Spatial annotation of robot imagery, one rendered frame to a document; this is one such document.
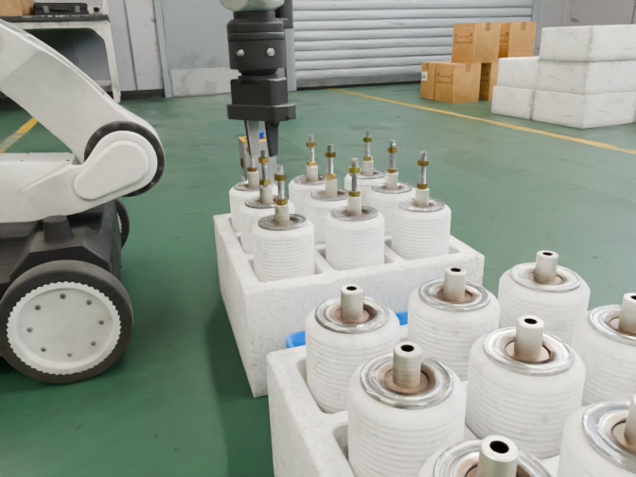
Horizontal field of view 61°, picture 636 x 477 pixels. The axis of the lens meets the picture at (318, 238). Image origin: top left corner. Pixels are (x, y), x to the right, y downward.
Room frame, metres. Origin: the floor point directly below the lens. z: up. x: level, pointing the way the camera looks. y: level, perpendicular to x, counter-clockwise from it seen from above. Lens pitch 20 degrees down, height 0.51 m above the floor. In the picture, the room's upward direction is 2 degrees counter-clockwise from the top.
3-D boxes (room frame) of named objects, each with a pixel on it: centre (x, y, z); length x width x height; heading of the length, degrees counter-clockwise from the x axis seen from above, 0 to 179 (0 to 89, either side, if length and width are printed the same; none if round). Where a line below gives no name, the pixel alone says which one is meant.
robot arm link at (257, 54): (0.89, 0.09, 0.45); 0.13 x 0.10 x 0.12; 61
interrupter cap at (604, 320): (0.44, -0.29, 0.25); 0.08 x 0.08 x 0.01
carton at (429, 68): (4.91, -1.13, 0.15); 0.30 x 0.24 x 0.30; 107
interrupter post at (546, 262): (0.56, -0.26, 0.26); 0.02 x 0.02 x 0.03
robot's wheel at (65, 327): (0.77, 0.41, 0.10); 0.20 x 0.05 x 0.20; 108
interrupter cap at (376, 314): (0.48, -0.03, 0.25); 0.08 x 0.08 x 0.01
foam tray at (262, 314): (0.93, -0.03, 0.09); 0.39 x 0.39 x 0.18; 16
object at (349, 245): (0.82, -0.06, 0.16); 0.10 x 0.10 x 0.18
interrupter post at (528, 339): (0.41, -0.18, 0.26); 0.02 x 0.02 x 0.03
